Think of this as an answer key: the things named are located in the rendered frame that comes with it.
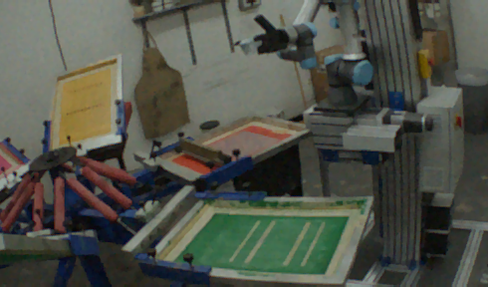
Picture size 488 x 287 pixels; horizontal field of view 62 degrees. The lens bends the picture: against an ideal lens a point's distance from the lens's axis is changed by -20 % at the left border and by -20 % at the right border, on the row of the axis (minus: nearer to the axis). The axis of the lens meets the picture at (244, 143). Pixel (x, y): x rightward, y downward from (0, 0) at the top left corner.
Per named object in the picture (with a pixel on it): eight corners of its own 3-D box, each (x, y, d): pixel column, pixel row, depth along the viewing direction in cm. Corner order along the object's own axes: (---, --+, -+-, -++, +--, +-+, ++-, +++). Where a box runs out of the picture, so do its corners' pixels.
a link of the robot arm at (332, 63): (340, 77, 233) (336, 50, 228) (358, 80, 222) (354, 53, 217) (322, 82, 228) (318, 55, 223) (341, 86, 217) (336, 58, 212)
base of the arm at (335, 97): (362, 97, 230) (359, 77, 227) (350, 107, 219) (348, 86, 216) (335, 96, 239) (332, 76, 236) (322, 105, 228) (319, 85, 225)
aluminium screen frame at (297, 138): (254, 119, 327) (253, 113, 326) (318, 133, 282) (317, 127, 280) (150, 162, 287) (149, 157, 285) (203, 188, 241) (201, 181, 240)
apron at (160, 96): (188, 121, 496) (168, 22, 460) (192, 122, 490) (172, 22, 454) (144, 140, 469) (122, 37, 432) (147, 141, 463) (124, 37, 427)
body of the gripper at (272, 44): (266, 54, 182) (292, 48, 187) (260, 33, 180) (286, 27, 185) (256, 56, 188) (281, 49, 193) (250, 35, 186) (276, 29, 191)
